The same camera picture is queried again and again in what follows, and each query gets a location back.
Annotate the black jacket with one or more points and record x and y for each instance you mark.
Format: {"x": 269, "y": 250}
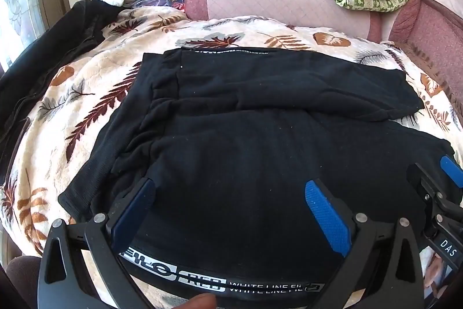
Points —
{"x": 54, "y": 48}

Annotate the leaf print blanket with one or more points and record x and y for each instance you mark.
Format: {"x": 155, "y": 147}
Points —
{"x": 90, "y": 84}

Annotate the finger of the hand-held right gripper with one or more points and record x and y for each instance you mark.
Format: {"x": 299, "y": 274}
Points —
{"x": 451, "y": 169}
{"x": 423, "y": 182}

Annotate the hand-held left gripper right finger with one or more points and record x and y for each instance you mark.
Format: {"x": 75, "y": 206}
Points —
{"x": 327, "y": 215}

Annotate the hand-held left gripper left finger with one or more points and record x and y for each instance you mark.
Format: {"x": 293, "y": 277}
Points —
{"x": 134, "y": 211}

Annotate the pink quilted sofa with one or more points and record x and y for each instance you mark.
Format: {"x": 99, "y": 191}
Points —
{"x": 271, "y": 1}

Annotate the black sweatshirt with white print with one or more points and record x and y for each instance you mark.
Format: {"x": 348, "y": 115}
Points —
{"x": 253, "y": 157}

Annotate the person's left hand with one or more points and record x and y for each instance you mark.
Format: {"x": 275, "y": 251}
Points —
{"x": 199, "y": 302}

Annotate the window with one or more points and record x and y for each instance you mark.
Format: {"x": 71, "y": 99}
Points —
{"x": 21, "y": 5}

